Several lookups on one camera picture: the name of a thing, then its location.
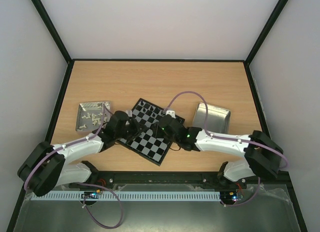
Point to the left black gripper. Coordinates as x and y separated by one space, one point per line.
137 126

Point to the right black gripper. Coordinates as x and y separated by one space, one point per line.
160 128

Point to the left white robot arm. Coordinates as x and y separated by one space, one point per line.
49 166

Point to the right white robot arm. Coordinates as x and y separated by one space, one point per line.
259 155

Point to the silver tin with white pieces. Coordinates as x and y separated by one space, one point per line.
90 115

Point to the black and silver chessboard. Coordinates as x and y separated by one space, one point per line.
147 146

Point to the empty gold-rimmed metal tin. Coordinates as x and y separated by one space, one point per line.
218 118

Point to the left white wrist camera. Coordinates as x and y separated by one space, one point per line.
129 113

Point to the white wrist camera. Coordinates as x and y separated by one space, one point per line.
129 113
170 112

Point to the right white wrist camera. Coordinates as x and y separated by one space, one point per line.
170 112

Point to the light blue slotted cable duct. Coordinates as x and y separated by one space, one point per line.
130 196

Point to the black aluminium frame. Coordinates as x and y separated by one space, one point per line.
38 61

